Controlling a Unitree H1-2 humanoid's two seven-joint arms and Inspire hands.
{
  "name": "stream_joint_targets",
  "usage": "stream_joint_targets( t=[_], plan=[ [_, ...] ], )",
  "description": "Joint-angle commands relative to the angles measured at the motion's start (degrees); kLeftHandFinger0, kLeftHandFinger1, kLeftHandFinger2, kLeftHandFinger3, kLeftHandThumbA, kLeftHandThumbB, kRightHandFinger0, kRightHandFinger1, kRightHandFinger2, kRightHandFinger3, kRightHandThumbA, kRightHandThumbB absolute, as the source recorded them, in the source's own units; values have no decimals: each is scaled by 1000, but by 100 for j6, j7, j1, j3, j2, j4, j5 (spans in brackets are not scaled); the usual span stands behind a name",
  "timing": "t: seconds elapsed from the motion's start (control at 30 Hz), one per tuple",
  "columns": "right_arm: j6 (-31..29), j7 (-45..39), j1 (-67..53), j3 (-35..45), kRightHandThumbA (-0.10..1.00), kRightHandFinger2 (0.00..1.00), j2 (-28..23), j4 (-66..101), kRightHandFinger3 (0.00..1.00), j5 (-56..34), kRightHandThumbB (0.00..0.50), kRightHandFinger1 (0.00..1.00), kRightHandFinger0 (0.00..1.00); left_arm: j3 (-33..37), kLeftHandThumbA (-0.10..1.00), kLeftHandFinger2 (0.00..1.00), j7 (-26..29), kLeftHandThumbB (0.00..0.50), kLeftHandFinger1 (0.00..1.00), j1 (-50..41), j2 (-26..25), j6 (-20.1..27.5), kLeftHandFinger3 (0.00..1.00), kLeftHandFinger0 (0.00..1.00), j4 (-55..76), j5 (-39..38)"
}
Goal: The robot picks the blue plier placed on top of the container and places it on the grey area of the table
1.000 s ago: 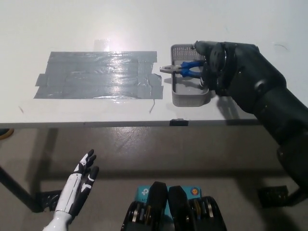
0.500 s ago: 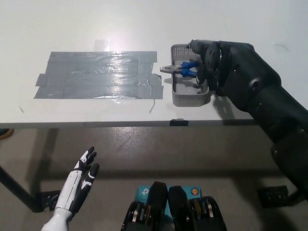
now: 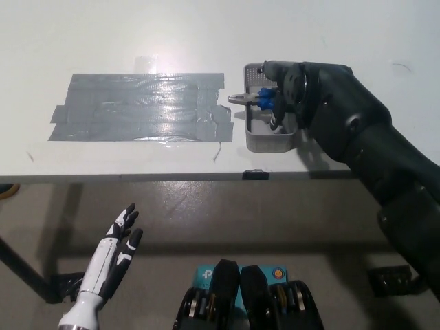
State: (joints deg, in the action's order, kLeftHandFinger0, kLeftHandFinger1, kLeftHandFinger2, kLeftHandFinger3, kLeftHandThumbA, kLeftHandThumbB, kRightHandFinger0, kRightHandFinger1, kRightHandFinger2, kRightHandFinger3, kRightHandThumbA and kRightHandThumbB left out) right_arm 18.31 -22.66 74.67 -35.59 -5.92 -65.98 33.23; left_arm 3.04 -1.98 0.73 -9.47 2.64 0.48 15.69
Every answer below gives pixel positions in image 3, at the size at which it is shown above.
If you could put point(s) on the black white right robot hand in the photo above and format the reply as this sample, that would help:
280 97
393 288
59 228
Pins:
292 84

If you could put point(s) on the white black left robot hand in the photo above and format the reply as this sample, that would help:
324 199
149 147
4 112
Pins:
103 268

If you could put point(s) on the teal box on robot torso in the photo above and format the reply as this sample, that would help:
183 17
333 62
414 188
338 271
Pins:
205 273

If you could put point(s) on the black robot torso blocks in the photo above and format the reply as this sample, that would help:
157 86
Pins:
252 295

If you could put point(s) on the black table foot plate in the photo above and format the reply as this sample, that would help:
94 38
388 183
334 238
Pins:
70 287
388 280

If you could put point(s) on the grey perforated plastic basket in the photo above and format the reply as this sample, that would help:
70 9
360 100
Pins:
268 141

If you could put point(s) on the black diagonal table brace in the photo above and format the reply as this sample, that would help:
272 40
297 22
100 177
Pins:
20 264

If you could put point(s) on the yellow black round object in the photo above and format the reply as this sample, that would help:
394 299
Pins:
7 192

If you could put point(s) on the grey duct tape patch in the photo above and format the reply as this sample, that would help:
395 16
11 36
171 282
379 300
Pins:
137 106

